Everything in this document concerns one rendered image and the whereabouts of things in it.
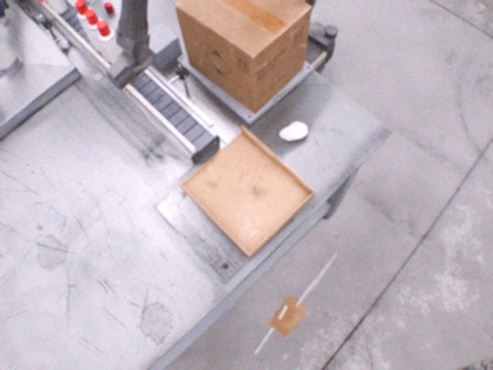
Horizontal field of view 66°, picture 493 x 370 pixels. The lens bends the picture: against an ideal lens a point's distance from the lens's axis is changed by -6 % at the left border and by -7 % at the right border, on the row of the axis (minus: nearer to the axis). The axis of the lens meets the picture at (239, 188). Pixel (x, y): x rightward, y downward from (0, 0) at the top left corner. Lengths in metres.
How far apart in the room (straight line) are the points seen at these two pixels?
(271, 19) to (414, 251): 1.39
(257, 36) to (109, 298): 0.81
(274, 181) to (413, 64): 1.65
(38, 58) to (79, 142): 0.38
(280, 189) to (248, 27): 0.46
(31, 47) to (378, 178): 1.70
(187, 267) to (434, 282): 1.34
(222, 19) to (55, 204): 0.73
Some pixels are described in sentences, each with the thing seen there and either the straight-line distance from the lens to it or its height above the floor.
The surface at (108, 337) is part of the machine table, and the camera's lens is 1.16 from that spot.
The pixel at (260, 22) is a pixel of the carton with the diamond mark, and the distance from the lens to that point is 1.12.
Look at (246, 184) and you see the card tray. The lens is 1.17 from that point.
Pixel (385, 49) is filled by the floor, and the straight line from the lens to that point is 2.66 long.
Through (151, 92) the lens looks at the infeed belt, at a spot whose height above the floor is 0.88.
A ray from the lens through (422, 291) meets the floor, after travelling 2.08.
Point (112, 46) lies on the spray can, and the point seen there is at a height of 1.01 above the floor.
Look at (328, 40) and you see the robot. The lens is 2.24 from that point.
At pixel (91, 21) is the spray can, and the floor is 1.06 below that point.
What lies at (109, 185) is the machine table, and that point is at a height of 0.83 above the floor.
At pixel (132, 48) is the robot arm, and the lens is 1.06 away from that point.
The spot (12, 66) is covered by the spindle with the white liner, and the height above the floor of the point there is 0.91.
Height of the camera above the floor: 1.92
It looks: 68 degrees down
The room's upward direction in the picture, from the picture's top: 8 degrees counter-clockwise
